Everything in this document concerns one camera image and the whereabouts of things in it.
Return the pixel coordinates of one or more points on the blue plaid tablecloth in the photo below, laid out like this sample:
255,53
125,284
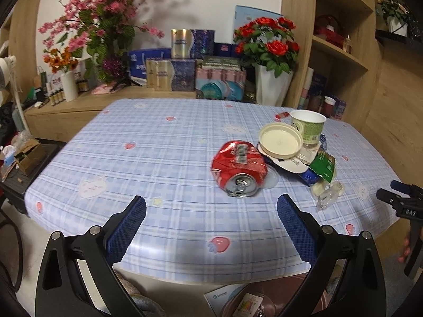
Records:
165,158

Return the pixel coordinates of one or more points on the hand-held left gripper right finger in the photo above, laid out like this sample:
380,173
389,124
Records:
297,228

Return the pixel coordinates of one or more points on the black plastic case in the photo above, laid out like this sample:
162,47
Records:
19,188

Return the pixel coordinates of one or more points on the white round plastic lid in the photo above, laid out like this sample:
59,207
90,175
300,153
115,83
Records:
281,140

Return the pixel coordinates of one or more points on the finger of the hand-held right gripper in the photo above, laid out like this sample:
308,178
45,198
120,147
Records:
386,198
408,188

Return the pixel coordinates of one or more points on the red basket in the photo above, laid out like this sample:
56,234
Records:
328,33

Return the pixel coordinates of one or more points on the row of small amber bottles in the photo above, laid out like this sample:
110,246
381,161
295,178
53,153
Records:
56,97
82,86

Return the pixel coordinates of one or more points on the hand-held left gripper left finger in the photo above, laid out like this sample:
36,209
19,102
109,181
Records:
127,228

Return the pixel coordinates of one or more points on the stack of pastel cups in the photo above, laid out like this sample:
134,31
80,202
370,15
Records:
306,89

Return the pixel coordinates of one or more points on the red rose bouquet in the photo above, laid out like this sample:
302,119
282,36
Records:
274,46

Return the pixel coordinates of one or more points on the grey fluffy cloth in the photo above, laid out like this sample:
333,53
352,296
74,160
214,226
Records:
135,294

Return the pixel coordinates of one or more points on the blue and white carton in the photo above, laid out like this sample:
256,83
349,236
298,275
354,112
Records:
148,57

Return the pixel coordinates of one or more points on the red cup with white rim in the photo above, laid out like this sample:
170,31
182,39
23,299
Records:
328,107

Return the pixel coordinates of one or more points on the clear round plastic lid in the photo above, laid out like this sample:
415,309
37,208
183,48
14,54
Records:
272,178

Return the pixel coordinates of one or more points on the dark glass cup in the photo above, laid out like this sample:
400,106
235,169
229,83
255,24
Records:
315,103

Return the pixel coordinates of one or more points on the white standing fan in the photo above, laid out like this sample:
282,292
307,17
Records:
6,69

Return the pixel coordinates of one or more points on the pink rose plant white pot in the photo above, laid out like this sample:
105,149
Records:
393,10

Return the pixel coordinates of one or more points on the purple flower bunch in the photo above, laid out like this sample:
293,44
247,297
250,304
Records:
114,67

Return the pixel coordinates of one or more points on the white leaflet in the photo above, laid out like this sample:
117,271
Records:
214,300

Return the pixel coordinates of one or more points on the yellow card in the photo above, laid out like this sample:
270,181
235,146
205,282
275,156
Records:
249,303

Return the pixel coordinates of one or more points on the open cardboard box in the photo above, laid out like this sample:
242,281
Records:
26,160

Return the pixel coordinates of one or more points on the white ribbed vase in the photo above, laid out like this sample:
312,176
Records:
69,86

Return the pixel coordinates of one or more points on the brown plastic bin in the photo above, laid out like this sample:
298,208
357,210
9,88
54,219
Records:
234,300

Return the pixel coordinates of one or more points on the green paper cup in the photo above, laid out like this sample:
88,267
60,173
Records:
310,128

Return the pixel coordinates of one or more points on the glass perfume bottle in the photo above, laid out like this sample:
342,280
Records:
347,45

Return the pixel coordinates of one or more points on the pink cloth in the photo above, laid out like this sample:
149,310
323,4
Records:
104,89

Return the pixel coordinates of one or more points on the white angular vase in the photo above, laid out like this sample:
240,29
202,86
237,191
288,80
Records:
271,86

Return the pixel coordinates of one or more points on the black counter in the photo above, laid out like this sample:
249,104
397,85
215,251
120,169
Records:
400,39

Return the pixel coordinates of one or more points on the dark green box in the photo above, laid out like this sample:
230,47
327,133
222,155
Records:
221,62

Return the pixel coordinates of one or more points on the pink blossom arrangement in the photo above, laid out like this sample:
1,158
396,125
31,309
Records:
109,10

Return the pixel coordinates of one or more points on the orange flower bunch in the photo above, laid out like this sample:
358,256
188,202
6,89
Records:
61,59

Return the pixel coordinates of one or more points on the small blue printed carton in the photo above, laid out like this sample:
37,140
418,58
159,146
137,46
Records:
340,109

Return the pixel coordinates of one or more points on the person's right hand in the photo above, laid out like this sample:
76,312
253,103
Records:
405,249

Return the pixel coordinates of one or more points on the blue cardboard box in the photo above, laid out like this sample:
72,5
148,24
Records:
290,165

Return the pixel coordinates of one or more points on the small red wrapper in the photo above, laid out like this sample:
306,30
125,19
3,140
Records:
282,116

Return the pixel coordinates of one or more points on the gold and blue gift box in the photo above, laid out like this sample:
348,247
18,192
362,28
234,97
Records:
170,74
191,43

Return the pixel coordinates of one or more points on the tall light blue box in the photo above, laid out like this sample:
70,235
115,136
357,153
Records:
248,15

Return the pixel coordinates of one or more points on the wooden shelf unit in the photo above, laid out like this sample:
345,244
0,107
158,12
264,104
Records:
297,6

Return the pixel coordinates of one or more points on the small blue box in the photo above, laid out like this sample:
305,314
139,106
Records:
224,49

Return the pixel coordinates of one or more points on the pale yellow plastic packet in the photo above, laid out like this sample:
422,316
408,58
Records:
325,194

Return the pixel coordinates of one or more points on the green foil sachet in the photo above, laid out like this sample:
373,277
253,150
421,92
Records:
324,166

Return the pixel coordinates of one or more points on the dark blue printed box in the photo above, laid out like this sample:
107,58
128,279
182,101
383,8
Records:
320,84

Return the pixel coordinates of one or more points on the crushed red soda can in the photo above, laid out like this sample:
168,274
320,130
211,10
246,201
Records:
231,165

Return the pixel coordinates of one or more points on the small black tripod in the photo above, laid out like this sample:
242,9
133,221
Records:
127,81

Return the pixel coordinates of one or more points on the dark cloth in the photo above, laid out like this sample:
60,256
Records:
6,122

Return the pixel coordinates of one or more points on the pink and teal box pack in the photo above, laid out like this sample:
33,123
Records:
219,84

